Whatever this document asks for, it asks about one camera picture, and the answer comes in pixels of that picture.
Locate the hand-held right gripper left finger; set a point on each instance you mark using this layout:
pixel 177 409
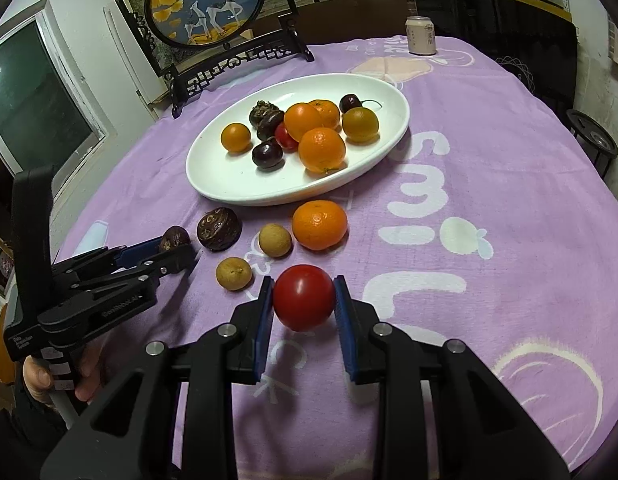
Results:
pixel 263 330

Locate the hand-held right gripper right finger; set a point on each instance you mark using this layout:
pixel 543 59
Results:
pixel 345 330

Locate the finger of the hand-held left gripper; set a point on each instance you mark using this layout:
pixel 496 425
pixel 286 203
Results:
pixel 134 252
pixel 174 261

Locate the dark water chestnut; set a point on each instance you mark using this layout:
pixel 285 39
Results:
pixel 262 109
pixel 219 229
pixel 175 238

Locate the red tomato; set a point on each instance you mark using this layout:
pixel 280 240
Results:
pixel 304 297
pixel 285 140

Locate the yellowish longan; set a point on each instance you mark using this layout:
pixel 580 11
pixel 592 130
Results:
pixel 275 240
pixel 234 273

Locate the white oval plate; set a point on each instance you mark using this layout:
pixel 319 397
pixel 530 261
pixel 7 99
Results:
pixel 229 180

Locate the orange tangerine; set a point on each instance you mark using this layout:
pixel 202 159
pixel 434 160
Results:
pixel 320 224
pixel 321 150
pixel 329 109
pixel 235 137
pixel 303 121

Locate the dark purple plum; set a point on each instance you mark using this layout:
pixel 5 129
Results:
pixel 267 155
pixel 269 129

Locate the greenish tangerine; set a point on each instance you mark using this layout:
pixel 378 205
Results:
pixel 360 124

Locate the dark cherry with stem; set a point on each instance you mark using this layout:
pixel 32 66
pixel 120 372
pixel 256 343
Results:
pixel 350 103

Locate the person's left hand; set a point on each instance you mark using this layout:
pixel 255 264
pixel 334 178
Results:
pixel 36 380

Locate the carved wooden chair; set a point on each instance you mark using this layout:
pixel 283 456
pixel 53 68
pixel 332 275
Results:
pixel 4 360

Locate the purple printed blanket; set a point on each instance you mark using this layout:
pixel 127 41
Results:
pixel 464 260

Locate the window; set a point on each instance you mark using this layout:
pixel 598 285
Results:
pixel 34 95

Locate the round deer table screen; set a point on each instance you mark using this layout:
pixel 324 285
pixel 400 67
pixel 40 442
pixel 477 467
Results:
pixel 204 5

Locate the beige drink can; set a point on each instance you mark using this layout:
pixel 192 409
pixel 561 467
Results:
pixel 420 35

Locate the black stool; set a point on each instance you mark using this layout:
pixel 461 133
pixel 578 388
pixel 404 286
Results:
pixel 591 140

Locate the black flat panel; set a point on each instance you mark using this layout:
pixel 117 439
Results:
pixel 504 35

